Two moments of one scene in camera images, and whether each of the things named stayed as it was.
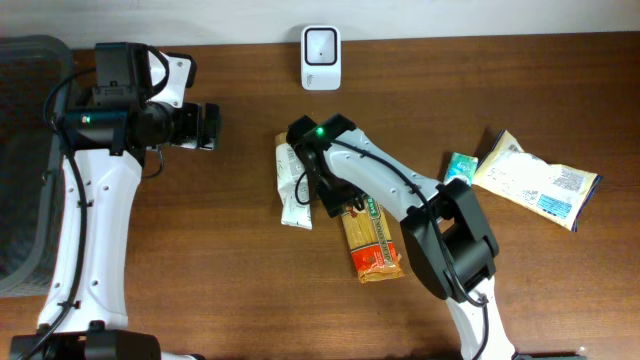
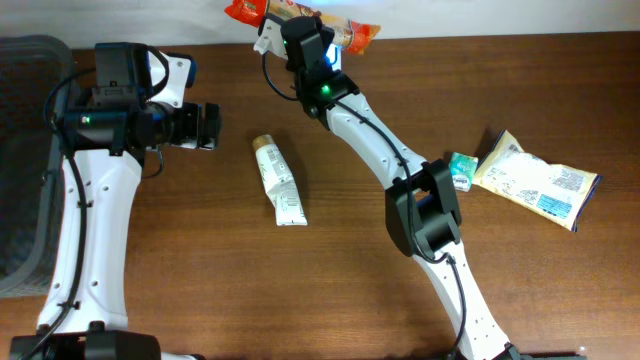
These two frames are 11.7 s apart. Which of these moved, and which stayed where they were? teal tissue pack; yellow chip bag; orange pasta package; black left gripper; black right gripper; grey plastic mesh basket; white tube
Moved: orange pasta package; white tube; black right gripper
Stayed: grey plastic mesh basket; teal tissue pack; black left gripper; yellow chip bag
